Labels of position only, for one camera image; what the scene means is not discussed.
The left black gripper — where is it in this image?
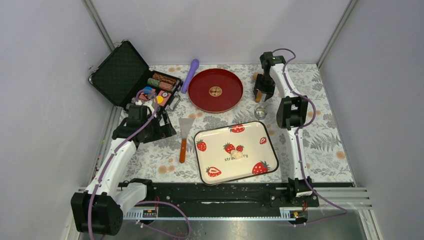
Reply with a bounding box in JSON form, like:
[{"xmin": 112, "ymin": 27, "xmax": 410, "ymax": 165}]
[{"xmin": 142, "ymin": 111, "xmax": 176, "ymax": 143}]

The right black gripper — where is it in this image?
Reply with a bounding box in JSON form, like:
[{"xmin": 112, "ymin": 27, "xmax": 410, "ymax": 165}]
[{"xmin": 252, "ymin": 73, "xmax": 275, "ymax": 101}]

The wooden dough roller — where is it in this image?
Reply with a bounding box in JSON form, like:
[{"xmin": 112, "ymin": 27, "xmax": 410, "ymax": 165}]
[{"xmin": 253, "ymin": 72, "xmax": 263, "ymax": 103}]

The strawberry pattern white tray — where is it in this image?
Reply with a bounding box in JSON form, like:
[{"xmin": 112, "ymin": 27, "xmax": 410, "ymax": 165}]
[{"xmin": 193, "ymin": 121, "xmax": 279, "ymax": 186}]

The small dough piece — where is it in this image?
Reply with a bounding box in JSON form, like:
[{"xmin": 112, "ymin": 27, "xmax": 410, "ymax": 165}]
[{"xmin": 230, "ymin": 149, "xmax": 243, "ymax": 160}]

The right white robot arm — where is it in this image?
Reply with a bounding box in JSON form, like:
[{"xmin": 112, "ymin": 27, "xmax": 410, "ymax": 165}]
[{"xmin": 253, "ymin": 51, "xmax": 314, "ymax": 208}]

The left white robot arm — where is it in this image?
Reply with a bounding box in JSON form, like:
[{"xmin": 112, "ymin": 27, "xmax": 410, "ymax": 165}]
[{"xmin": 70, "ymin": 100, "xmax": 160, "ymax": 240}]

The yellow poker chip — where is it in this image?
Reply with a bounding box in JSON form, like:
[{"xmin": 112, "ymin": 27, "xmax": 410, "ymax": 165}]
[{"xmin": 156, "ymin": 95, "xmax": 164, "ymax": 104}]

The floral pattern table mat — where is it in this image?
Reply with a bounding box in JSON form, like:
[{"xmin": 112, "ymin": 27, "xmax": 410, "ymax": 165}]
[{"xmin": 120, "ymin": 64, "xmax": 354, "ymax": 183}]

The blue poker chip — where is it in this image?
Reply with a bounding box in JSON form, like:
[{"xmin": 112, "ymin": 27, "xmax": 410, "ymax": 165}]
[{"xmin": 141, "ymin": 86, "xmax": 155, "ymax": 94}]

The round red lacquer plate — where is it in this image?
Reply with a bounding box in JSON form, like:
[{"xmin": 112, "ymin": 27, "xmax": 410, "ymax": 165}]
[{"xmin": 187, "ymin": 68, "xmax": 244, "ymax": 114}]

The black poker chip case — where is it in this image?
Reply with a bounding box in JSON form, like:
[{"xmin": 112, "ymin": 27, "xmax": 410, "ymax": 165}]
[{"xmin": 88, "ymin": 39, "xmax": 183, "ymax": 114}]

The metal spatula orange handle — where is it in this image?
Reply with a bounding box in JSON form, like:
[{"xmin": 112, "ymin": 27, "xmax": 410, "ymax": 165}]
[{"xmin": 178, "ymin": 118, "xmax": 195, "ymax": 163}]

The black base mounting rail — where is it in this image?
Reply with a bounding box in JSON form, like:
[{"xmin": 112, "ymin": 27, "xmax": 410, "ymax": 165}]
[{"xmin": 117, "ymin": 181, "xmax": 355, "ymax": 219}]

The purple silicone handle tool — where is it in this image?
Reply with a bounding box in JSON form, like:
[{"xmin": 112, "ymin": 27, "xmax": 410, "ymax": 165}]
[{"xmin": 181, "ymin": 59, "xmax": 200, "ymax": 94}]

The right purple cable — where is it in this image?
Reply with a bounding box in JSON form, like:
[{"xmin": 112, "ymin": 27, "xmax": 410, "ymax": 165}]
[{"xmin": 271, "ymin": 47, "xmax": 349, "ymax": 227}]

